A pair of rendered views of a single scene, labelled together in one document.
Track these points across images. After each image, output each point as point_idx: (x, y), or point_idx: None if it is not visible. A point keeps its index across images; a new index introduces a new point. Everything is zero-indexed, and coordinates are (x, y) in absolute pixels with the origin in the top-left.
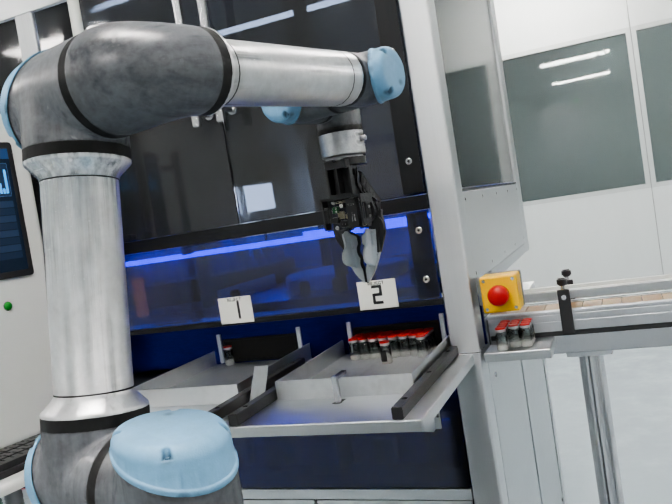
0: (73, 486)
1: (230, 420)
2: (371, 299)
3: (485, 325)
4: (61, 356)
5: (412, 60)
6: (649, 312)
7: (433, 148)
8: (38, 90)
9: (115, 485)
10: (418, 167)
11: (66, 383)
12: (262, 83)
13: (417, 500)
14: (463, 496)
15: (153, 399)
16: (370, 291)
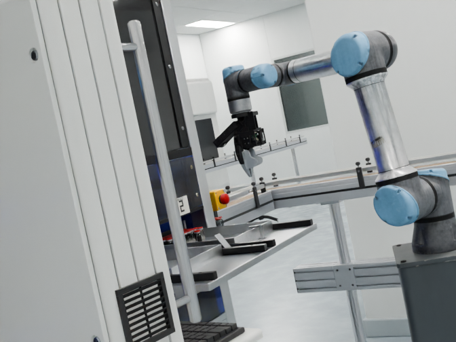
0: (428, 192)
1: (273, 243)
2: (180, 209)
3: None
4: (404, 149)
5: (178, 73)
6: (233, 210)
7: (190, 122)
8: (382, 47)
9: (440, 184)
10: (186, 131)
11: (407, 159)
12: None
13: None
14: (223, 317)
15: None
16: (178, 204)
